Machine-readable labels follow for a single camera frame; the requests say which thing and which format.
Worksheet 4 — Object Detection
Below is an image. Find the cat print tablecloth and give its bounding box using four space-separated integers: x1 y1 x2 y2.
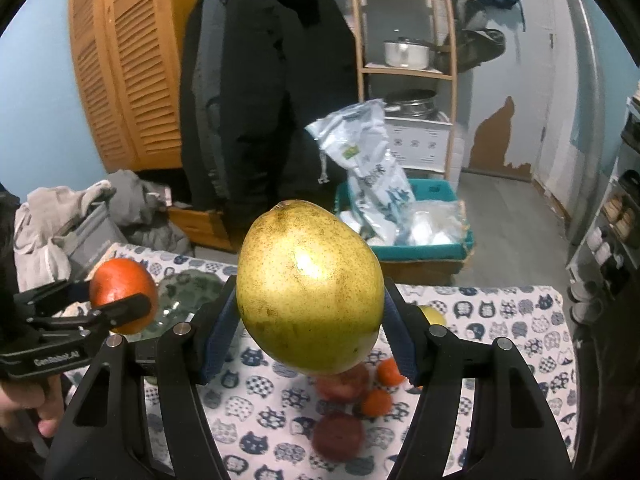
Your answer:
65 242 581 480

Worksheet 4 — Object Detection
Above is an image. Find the dark cloth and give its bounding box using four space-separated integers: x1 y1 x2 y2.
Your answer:
0 185 23 311

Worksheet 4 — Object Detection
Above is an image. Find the person's left hand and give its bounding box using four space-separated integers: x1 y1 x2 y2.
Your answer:
0 384 66 438

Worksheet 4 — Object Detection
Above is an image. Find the black pan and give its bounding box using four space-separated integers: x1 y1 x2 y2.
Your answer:
432 27 506 73

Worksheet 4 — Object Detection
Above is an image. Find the steel pot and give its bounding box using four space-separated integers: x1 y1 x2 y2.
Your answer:
383 37 451 71

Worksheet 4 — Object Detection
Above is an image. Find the wooden louvered cabinet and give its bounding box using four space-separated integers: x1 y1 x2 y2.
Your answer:
67 0 223 173

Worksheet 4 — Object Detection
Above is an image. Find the white patterned storage cabinet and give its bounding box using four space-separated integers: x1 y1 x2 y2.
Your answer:
387 115 453 171

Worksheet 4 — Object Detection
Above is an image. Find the yellow lemon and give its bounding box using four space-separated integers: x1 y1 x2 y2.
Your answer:
417 305 447 328

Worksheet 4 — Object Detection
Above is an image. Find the grey fabric bin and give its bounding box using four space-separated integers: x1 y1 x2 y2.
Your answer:
50 200 128 281

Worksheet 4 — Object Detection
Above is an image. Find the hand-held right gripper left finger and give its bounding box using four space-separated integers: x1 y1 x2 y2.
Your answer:
44 276 246 480

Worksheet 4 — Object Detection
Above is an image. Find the pile of grey clothes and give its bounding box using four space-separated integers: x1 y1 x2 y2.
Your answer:
14 180 116 293

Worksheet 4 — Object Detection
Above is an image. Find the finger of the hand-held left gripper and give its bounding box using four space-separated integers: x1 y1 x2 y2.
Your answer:
14 280 93 318
30 294 152 339

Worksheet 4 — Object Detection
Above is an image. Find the green glass bowl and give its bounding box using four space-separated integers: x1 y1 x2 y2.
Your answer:
132 269 226 346

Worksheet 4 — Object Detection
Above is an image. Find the shoe rack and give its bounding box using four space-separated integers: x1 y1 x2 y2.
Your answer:
565 85 640 326

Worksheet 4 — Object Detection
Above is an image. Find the teal plastic basket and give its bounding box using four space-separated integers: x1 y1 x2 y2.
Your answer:
334 177 475 261

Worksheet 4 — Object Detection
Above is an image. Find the steel steamer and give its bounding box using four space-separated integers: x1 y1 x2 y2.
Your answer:
384 89 438 121

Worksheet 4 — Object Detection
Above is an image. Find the wooden box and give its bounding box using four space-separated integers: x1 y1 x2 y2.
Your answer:
167 207 236 253

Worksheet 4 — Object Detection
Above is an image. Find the clear plastic bag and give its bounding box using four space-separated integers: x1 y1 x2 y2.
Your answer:
397 200 468 246

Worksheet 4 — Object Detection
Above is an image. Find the black coat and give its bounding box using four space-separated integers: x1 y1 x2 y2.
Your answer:
179 0 361 241

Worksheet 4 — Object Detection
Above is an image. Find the white printed plastic bag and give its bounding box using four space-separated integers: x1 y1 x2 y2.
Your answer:
306 100 416 246

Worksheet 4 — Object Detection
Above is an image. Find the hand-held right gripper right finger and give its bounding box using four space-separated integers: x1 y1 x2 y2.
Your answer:
382 284 576 480

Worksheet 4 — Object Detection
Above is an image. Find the red apple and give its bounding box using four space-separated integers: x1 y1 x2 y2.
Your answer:
312 412 365 463
316 362 372 402

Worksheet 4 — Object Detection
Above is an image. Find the cardboard box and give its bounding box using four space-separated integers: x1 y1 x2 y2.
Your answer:
372 255 466 286

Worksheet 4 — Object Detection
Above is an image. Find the reddish orange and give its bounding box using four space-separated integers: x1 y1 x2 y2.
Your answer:
89 259 159 336

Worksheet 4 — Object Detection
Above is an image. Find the green pear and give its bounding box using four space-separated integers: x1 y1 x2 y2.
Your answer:
236 200 386 376

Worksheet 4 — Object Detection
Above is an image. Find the grey jacket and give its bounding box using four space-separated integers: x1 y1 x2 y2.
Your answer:
107 170 193 256

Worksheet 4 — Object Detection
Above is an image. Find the wooden shelf rack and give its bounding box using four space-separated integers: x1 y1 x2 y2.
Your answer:
347 0 463 181

